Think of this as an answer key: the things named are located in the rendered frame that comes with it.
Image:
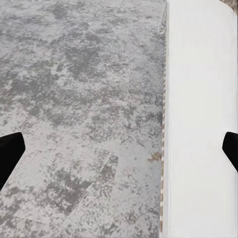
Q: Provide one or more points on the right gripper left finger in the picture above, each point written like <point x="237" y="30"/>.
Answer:
<point x="12" y="147"/>

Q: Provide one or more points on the garden chair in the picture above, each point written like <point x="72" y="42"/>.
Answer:
<point x="199" y="184"/>

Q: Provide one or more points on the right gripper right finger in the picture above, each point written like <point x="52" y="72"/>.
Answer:
<point x="230" y="148"/>

